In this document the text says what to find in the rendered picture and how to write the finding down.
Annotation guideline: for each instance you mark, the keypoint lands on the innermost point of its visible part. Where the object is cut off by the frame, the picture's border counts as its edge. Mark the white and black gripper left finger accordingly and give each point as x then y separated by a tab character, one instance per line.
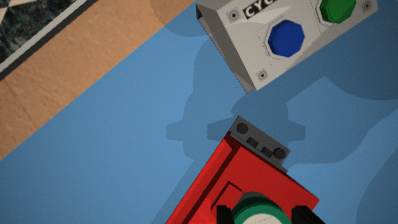
224	215

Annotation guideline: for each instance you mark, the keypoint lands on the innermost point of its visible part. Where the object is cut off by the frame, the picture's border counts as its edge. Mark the green screw cap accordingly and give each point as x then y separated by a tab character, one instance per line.
259	210

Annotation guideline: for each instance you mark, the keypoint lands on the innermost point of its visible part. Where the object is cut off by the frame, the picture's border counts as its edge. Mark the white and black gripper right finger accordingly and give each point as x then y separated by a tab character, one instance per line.
301	214

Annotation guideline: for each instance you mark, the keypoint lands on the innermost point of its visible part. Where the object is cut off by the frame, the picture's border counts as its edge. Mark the grey button housing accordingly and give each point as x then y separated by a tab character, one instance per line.
261	39

